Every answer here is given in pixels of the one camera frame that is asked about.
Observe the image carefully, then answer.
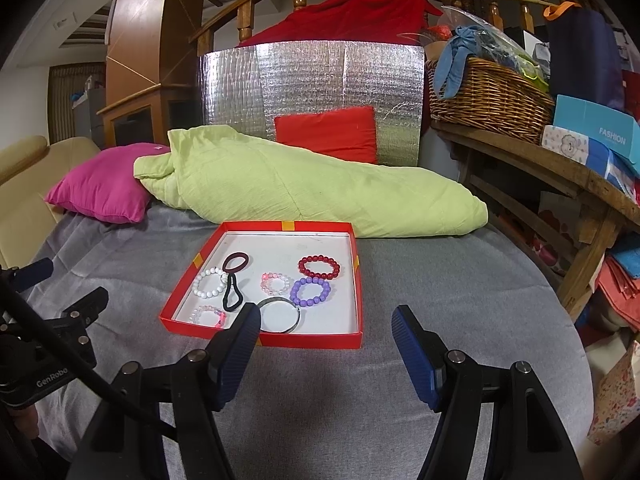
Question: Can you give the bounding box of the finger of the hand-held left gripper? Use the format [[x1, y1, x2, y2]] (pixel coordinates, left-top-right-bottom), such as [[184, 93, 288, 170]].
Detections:
[[62, 287, 109, 328], [10, 258, 54, 291]]

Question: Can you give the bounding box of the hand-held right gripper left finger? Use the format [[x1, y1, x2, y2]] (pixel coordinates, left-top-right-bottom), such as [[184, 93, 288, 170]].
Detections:
[[67, 304, 262, 480]]

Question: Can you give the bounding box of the coral pink bag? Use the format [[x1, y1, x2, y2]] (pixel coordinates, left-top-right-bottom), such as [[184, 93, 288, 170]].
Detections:
[[595, 247, 640, 331]]

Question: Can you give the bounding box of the red pillow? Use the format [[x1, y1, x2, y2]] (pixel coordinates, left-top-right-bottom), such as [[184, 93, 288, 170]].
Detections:
[[274, 106, 378, 165]]

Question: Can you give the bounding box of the navy bag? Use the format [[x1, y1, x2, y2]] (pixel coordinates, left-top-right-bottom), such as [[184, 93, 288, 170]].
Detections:
[[545, 2, 626, 111]]

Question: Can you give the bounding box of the clear and pink bead bracelet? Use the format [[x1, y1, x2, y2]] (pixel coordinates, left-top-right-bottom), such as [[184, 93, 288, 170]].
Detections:
[[189, 304, 227, 329]]

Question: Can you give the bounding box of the beige sofa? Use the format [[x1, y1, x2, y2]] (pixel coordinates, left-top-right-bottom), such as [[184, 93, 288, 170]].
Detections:
[[0, 135, 103, 268]]

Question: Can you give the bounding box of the silver foil board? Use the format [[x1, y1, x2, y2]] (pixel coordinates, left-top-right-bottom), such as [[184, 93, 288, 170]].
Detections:
[[198, 40, 426, 168]]

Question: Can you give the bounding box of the silver bangle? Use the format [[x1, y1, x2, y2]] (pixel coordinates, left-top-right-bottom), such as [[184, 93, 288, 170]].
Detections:
[[256, 296, 304, 334]]

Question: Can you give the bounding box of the light blue box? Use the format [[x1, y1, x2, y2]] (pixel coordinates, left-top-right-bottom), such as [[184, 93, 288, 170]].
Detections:
[[552, 94, 640, 163]]

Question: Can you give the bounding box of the white bead bracelet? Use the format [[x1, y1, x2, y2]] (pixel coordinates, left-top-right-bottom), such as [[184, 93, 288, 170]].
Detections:
[[192, 266, 228, 299]]

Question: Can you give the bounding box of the dark red hair tie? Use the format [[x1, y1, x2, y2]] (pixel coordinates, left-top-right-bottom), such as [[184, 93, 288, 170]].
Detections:
[[222, 253, 253, 275]]

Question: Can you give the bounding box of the grey bed cover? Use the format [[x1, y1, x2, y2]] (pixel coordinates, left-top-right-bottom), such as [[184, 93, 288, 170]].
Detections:
[[20, 205, 601, 480]]

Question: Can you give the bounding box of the light green long pillow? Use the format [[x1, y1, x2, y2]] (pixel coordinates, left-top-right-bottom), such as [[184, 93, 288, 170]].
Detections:
[[133, 125, 488, 239]]

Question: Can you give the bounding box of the red shallow box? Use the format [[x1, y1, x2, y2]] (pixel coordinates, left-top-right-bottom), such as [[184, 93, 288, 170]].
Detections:
[[159, 220, 363, 350]]

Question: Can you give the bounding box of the purple bead bracelet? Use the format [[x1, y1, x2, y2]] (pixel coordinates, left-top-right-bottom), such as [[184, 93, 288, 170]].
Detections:
[[290, 277, 332, 307]]

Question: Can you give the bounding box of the wooden cabinet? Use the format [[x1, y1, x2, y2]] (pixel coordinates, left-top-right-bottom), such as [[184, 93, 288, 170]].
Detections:
[[97, 0, 211, 151]]

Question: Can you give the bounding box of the white patterned box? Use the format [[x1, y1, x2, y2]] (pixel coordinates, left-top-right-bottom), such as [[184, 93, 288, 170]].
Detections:
[[541, 125, 591, 165]]

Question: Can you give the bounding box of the wicker basket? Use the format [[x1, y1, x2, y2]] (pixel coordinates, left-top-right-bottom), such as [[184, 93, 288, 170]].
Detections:
[[426, 56, 557, 133]]

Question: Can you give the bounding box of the red bead bracelet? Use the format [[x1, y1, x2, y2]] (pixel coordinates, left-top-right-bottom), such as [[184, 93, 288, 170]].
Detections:
[[298, 255, 342, 280]]

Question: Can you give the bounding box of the blue cloth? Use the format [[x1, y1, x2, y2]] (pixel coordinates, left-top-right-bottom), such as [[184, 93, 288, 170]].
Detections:
[[432, 25, 478, 101]]

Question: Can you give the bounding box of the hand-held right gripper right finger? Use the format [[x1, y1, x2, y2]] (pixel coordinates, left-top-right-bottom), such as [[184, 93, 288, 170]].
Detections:
[[391, 305, 583, 480]]

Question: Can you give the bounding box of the small pink bead bracelet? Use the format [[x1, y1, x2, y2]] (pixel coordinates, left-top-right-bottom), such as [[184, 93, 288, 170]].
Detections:
[[260, 272, 292, 297]]

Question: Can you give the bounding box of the magenta pillow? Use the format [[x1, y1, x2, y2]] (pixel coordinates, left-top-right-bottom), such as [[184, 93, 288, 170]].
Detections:
[[45, 143, 172, 224]]

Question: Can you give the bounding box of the blue striped box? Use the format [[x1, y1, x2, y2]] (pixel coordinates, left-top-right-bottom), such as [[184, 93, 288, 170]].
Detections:
[[585, 142, 640, 192]]

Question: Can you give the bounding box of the red blanket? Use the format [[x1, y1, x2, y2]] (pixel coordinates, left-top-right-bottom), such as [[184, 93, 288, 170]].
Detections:
[[237, 0, 443, 48]]

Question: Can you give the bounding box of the black hair tie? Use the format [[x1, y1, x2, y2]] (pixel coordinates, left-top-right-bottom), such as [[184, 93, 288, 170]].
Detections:
[[221, 272, 246, 311]]

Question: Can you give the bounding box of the floral paper bag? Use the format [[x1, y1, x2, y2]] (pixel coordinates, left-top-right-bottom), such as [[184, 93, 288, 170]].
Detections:
[[586, 340, 640, 446]]

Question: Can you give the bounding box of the wooden side table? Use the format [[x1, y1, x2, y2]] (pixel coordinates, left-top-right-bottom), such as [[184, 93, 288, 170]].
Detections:
[[430, 120, 640, 321]]

